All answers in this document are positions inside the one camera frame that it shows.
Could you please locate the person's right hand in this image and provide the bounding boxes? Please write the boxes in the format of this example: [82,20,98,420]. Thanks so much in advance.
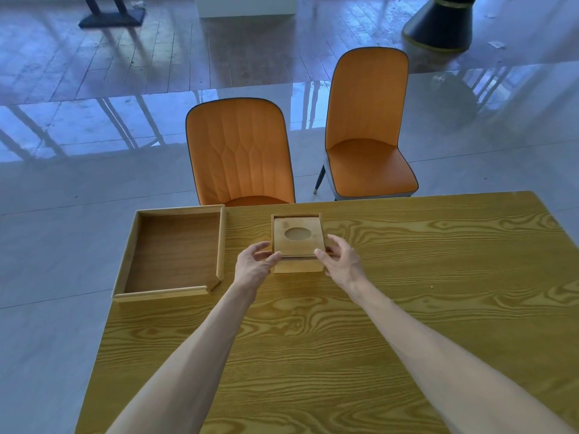
[314,234,368,298]

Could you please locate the person's left hand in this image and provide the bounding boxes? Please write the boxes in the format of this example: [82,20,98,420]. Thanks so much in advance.
[233,241,282,292]

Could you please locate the wooden lid with oval hole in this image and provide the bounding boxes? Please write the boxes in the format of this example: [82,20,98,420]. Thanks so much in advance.
[274,216,326,259]

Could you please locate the wooden tissue box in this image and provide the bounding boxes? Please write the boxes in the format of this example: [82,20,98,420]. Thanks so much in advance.
[271,213,327,274]

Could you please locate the person's left forearm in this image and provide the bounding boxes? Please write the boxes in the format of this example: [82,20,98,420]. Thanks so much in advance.
[106,281,259,434]

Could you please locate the person's right forearm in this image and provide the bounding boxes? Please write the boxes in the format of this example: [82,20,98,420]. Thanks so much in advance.
[349,279,576,434]

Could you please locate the wooden tray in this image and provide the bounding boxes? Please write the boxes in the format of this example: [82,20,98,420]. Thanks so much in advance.
[112,204,227,304]

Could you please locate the orange quilted-back chair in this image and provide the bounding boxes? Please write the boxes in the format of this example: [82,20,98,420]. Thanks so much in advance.
[185,97,296,208]

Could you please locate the orange smooth-back chair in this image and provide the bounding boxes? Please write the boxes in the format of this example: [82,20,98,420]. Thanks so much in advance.
[313,46,419,202]

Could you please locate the white cabinet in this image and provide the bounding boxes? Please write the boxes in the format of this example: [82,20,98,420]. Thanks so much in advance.
[194,0,298,19]

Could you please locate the black flat table base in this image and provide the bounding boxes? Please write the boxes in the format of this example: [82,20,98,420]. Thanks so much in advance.
[78,0,147,29]

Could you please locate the black conical pedestal gold trim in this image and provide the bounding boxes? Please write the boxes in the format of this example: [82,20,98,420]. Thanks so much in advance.
[401,0,481,54]

